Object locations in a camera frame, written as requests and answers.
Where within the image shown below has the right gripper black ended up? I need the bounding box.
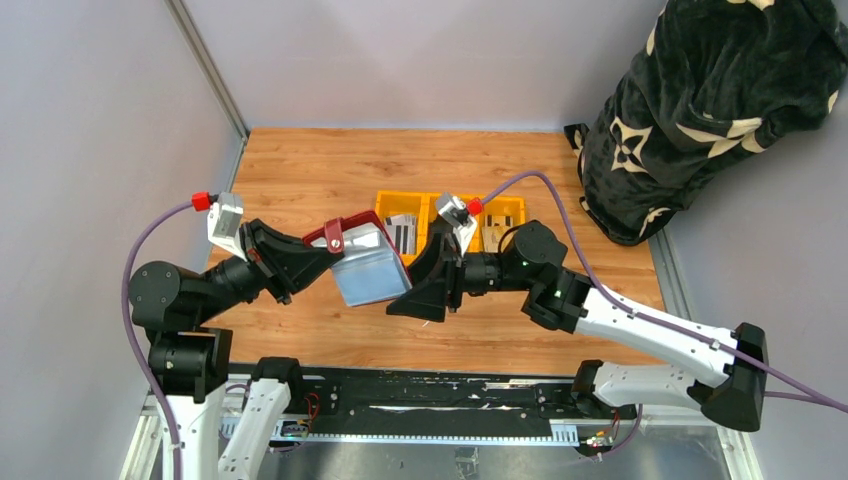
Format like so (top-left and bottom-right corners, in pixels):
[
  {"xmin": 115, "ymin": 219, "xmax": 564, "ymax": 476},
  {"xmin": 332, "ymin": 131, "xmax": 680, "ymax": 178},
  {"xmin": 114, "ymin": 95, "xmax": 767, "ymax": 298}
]
[{"xmin": 385, "ymin": 229, "xmax": 535, "ymax": 325}]

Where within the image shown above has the right yellow bin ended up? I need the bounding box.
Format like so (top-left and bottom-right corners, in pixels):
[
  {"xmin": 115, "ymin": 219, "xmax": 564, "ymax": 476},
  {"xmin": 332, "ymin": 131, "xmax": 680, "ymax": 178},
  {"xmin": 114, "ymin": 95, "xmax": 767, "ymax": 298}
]
[{"xmin": 469, "ymin": 196, "xmax": 526, "ymax": 253}]

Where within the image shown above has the gold cards stack in bin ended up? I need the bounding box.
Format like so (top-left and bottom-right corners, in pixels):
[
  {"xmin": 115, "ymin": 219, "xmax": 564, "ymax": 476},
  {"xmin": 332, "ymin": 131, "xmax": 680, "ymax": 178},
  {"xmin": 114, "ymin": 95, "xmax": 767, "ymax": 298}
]
[{"xmin": 481, "ymin": 215, "xmax": 514, "ymax": 253}]

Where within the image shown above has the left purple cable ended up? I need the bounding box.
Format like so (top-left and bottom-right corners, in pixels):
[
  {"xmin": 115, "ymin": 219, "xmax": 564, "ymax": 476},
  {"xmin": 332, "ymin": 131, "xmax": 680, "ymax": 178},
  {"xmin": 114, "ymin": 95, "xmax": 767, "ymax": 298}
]
[{"xmin": 121, "ymin": 192, "xmax": 213, "ymax": 480}]

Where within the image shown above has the red card holder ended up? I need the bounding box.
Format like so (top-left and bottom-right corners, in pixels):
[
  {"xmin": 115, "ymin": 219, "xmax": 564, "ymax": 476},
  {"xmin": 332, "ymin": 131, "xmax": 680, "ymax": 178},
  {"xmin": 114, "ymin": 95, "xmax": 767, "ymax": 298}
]
[{"xmin": 302, "ymin": 210, "xmax": 412, "ymax": 307}]

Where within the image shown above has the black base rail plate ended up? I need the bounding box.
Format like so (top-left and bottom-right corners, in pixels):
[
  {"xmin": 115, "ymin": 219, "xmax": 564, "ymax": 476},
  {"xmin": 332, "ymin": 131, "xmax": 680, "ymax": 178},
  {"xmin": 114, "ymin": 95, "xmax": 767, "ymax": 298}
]
[{"xmin": 281, "ymin": 367, "xmax": 636, "ymax": 440}]

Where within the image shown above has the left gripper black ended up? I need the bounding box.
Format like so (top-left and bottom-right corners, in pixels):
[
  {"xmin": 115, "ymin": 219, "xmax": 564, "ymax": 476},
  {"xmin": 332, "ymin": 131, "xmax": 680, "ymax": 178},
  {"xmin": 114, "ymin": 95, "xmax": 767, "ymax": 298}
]
[{"xmin": 196, "ymin": 214, "xmax": 344, "ymax": 321}]

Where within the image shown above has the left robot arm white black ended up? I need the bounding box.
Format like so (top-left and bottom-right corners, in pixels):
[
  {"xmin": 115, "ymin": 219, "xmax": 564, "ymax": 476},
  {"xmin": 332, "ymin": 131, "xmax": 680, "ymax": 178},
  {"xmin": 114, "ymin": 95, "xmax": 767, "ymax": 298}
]
[{"xmin": 123, "ymin": 220, "xmax": 343, "ymax": 479}]

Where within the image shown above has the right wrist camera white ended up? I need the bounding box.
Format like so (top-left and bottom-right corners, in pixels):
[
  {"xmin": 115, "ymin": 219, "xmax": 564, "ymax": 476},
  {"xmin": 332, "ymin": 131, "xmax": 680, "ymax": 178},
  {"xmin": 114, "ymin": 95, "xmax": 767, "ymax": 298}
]
[{"xmin": 435, "ymin": 193, "xmax": 478, "ymax": 255}]

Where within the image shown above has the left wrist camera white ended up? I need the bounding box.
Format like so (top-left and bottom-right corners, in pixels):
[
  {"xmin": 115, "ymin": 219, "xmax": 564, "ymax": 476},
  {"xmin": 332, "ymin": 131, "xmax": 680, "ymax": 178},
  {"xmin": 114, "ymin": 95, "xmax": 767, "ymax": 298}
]
[{"xmin": 207, "ymin": 192, "xmax": 247, "ymax": 261}]

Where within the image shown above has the middle yellow bin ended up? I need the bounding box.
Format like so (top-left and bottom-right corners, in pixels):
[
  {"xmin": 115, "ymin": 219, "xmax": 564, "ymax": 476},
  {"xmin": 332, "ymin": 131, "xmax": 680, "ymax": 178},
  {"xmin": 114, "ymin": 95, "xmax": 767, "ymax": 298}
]
[{"xmin": 427, "ymin": 192, "xmax": 479, "ymax": 228}]

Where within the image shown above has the white striped cards stack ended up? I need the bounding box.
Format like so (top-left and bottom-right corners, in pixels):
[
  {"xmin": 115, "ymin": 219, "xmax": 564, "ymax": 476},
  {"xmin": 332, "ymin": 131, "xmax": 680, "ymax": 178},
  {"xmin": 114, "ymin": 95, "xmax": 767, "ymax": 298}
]
[{"xmin": 384, "ymin": 214, "xmax": 417, "ymax": 255}]

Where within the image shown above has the black patterned blanket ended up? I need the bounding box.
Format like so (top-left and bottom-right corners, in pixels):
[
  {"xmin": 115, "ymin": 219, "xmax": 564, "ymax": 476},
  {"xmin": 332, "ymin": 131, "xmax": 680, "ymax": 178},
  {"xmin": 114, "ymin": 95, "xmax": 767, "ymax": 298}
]
[{"xmin": 564, "ymin": 1, "xmax": 847, "ymax": 246}]

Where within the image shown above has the aluminium frame post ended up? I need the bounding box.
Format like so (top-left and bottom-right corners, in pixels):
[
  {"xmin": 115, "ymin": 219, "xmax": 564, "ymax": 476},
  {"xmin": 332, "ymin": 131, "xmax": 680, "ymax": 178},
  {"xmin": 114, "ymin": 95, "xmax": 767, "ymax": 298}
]
[{"xmin": 164, "ymin": 0, "xmax": 250, "ymax": 144}]

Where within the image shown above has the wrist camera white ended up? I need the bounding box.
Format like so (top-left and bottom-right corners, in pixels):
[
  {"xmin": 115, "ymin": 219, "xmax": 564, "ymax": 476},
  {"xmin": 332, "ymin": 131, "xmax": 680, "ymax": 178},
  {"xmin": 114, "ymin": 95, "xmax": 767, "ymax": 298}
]
[
  {"xmin": 207, "ymin": 192, "xmax": 247, "ymax": 261},
  {"xmin": 435, "ymin": 193, "xmax": 478, "ymax": 255}
]

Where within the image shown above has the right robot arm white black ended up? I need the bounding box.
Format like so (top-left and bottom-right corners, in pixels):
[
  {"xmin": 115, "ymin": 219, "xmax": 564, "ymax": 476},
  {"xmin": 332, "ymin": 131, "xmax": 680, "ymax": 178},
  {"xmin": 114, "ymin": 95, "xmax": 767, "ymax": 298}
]
[{"xmin": 386, "ymin": 221, "xmax": 768, "ymax": 432}]

